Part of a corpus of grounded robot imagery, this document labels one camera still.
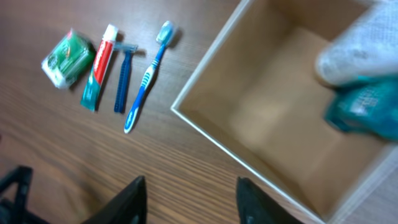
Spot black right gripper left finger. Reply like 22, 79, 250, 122
83, 175, 147, 224

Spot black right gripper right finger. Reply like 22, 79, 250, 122
236, 177, 302, 224

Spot white cardboard box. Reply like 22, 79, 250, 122
171, 0, 397, 223

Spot red green Colgate toothpaste tube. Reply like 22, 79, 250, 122
80, 24, 119, 111

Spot blue disposable razor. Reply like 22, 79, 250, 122
114, 42, 138, 113

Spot blue Listerine mouthwash bottle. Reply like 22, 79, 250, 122
324, 77, 397, 141

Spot green white soap pack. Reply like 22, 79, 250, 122
41, 28, 96, 89

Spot white Pantene conditioner tube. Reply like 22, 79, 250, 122
315, 1, 397, 86

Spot blue white toothbrush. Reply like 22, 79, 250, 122
124, 21, 176, 134

